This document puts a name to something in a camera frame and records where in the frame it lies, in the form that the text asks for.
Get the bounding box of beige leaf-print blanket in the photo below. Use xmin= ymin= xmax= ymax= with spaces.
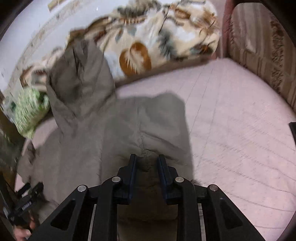
xmin=19 ymin=0 xmax=221 ymax=93

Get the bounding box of dark red headboard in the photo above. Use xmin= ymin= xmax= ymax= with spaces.
xmin=212 ymin=0 xmax=236 ymax=58

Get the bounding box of striped floral sofa cushion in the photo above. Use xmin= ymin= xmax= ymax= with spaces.
xmin=228 ymin=3 xmax=295 ymax=108

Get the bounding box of grey-brown quilted hooded jacket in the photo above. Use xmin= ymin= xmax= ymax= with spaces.
xmin=18 ymin=40 xmax=193 ymax=240

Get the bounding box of green checkered pillow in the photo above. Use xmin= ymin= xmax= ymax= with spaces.
xmin=1 ymin=87 xmax=50 ymax=139

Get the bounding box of person's left hand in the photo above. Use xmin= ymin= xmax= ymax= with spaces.
xmin=14 ymin=216 xmax=36 ymax=241

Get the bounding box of pink quilted mattress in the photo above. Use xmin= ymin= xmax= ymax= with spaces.
xmin=14 ymin=57 xmax=296 ymax=241

